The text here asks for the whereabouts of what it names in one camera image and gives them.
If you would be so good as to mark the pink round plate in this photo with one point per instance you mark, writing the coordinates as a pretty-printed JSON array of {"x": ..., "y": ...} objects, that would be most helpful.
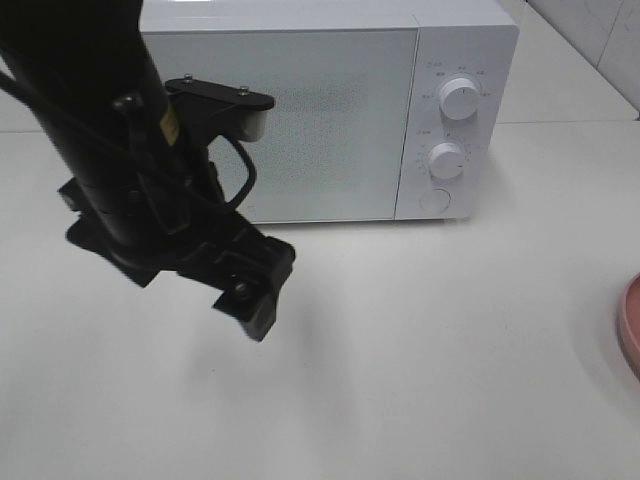
[{"x": 627, "y": 324}]

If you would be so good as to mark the white timer knob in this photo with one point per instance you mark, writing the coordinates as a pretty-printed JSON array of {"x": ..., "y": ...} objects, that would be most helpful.
[{"x": 446, "y": 161}]

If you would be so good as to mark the white microwave door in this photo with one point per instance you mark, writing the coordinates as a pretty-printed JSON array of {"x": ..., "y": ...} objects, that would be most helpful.
[{"x": 334, "y": 140}]

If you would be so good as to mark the white upper power knob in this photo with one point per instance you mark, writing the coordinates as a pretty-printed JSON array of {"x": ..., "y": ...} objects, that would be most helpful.
[{"x": 458, "y": 97}]

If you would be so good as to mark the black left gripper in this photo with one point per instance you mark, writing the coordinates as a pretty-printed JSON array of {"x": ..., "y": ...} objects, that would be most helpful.
[{"x": 161, "y": 207}]

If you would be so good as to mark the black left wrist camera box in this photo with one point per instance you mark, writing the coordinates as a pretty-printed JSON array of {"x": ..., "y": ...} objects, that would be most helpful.
[{"x": 209, "y": 110}]

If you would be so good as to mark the round white door button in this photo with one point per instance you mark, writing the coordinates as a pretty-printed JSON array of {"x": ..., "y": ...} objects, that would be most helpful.
[{"x": 434, "y": 203}]

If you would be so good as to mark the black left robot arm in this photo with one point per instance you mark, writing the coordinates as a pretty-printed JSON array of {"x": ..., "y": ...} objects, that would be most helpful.
[{"x": 60, "y": 52}]

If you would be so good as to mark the white microwave oven body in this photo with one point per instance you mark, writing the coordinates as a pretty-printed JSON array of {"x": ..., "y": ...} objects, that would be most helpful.
[{"x": 477, "y": 38}]

